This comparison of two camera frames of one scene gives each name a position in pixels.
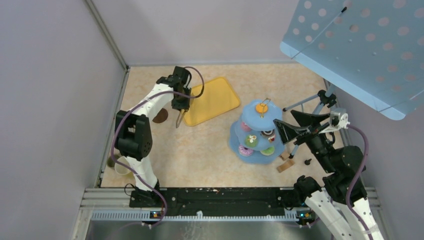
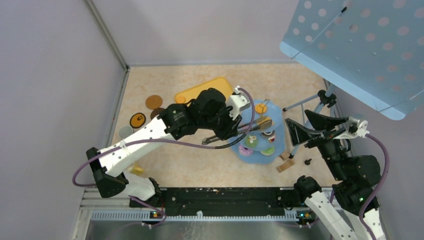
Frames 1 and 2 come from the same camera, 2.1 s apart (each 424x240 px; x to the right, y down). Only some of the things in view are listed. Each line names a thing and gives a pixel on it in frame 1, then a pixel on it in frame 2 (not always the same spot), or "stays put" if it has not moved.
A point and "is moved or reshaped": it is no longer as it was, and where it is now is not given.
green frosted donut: (268, 151) stays put
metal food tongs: (182, 113) is moved or reshaped
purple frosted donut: (245, 151) stays put
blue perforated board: (374, 48) stays put
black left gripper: (184, 105) to (230, 129)
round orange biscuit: (261, 108) stays put
